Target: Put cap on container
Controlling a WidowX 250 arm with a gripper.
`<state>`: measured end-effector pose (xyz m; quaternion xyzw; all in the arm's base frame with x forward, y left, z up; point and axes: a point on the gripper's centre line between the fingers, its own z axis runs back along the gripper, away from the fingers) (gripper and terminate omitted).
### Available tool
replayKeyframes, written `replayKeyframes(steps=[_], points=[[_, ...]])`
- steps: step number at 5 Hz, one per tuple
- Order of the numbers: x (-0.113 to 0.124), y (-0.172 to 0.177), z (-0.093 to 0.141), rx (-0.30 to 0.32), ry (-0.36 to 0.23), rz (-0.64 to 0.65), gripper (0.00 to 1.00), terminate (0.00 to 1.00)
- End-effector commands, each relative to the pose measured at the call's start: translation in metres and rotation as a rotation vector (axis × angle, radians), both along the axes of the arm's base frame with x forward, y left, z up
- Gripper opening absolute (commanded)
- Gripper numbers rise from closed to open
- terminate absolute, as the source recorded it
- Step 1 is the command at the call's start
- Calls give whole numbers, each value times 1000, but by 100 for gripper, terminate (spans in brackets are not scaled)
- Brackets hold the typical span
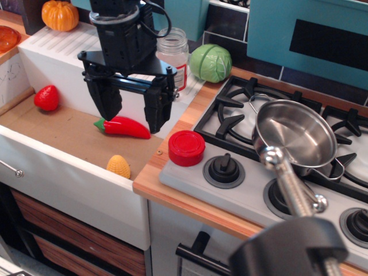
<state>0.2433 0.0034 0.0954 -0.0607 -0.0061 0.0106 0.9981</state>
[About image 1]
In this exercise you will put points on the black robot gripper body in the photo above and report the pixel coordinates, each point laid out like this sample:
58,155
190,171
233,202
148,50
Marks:
127,57

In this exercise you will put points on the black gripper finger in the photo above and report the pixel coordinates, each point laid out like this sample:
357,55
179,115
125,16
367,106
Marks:
158,103
106,97

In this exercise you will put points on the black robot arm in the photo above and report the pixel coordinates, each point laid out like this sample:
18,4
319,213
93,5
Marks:
123,10

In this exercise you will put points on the red plastic cap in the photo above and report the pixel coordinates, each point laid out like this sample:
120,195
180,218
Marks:
186,148

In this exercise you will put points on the red toy chili pepper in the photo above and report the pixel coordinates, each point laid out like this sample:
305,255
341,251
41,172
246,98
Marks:
123,126

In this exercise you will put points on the clear glass jar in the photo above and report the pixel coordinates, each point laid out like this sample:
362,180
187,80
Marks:
173,49

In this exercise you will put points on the red toy strawberry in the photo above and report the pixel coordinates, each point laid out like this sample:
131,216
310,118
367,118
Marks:
47,98

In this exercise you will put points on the green toy cabbage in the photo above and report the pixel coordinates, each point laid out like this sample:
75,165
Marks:
211,63

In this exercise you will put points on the teal cabinet box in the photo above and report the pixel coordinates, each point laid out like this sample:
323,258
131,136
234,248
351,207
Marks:
187,15

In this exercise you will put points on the orange toy pumpkin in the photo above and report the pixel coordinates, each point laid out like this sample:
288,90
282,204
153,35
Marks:
60,15

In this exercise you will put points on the yellow toy corn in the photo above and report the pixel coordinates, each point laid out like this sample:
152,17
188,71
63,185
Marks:
118,165

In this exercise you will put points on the black stove grate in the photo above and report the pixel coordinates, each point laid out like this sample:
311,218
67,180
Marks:
229,121

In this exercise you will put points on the white toy sink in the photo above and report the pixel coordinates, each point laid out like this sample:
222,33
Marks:
62,154

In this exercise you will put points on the left black stove knob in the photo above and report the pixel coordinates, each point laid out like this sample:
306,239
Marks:
224,172

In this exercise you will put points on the black stove knob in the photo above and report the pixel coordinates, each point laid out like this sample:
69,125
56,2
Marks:
224,172
353,223
274,200

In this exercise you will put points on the grey toy stove top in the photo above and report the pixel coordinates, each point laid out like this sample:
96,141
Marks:
246,200

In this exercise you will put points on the orange plastic bowl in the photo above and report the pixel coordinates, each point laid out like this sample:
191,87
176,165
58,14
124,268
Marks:
9,38

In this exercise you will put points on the middle black stove knob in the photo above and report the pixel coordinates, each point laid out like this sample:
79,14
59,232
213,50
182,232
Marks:
274,200

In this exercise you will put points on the stainless steel pot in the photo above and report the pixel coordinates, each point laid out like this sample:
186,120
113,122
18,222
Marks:
304,137

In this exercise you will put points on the wooden drawer fronts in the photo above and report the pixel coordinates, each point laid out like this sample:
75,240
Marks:
74,245

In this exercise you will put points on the teal toy microwave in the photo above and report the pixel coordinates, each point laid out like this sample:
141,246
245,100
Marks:
322,38

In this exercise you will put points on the black clamp with metal screw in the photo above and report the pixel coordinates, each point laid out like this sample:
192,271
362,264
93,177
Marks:
304,245

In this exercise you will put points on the right black stove knob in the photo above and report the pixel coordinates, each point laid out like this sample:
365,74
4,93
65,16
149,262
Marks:
353,223

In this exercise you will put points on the metal towel rail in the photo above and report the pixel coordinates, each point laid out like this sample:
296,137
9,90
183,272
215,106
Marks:
17,172

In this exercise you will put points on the black oven door handle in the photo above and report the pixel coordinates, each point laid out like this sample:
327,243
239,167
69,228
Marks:
193,261

